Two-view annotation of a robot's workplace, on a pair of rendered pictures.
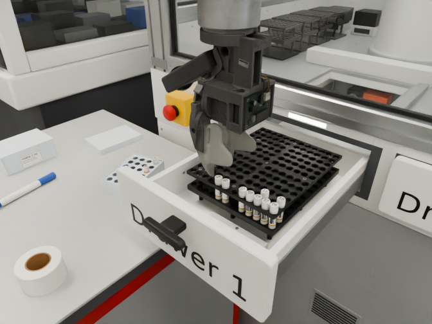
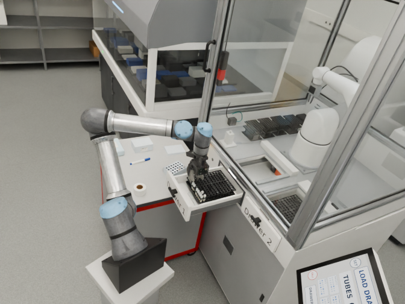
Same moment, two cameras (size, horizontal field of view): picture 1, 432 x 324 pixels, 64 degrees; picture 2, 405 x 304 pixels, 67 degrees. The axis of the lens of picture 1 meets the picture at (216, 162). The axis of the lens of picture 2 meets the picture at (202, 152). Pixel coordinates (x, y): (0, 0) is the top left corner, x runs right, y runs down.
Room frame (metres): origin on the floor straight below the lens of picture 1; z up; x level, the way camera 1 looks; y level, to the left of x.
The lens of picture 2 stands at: (-0.75, -0.35, 2.04)
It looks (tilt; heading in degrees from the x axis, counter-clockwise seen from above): 36 degrees down; 15
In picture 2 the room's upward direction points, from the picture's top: 11 degrees clockwise
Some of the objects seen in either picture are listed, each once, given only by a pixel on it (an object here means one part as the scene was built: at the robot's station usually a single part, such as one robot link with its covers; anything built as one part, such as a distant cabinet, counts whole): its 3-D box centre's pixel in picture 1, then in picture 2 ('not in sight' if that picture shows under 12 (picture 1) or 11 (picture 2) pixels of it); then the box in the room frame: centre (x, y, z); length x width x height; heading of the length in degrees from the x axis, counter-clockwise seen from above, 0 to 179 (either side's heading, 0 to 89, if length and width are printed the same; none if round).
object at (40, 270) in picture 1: (41, 270); (139, 189); (0.38, 0.28, 0.78); 0.07 x 0.07 x 0.04
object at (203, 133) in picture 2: not in sight; (202, 134); (0.44, -0.01, 1.24); 0.09 x 0.08 x 0.11; 111
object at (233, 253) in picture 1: (185, 234); (177, 195); (0.36, 0.04, 0.87); 0.29 x 0.02 x 0.11; 48
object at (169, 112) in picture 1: (170, 112); not in sight; (0.78, 0.11, 0.88); 0.04 x 0.03 x 0.04; 48
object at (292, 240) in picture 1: (268, 177); (211, 187); (0.52, -0.10, 0.86); 0.40 x 0.26 x 0.06; 138
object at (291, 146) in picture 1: (265, 177); (210, 187); (0.51, -0.09, 0.87); 0.22 x 0.18 x 0.06; 138
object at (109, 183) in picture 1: (134, 176); (175, 169); (0.64, 0.18, 0.78); 0.12 x 0.08 x 0.04; 156
